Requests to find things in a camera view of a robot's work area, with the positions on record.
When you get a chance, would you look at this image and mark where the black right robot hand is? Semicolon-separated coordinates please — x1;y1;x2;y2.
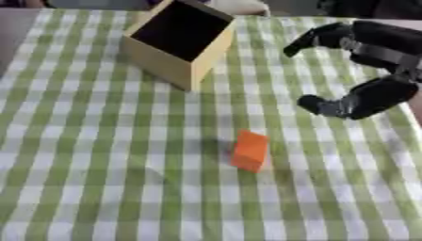
282;20;422;121

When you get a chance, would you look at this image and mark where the tan cardboard box black inside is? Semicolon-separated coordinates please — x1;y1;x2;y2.
120;0;239;92

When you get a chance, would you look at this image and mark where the orange rectangular block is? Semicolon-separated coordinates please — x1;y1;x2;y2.
229;129;270;174

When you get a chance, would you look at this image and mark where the white soft object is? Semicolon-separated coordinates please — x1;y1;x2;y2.
207;0;272;17

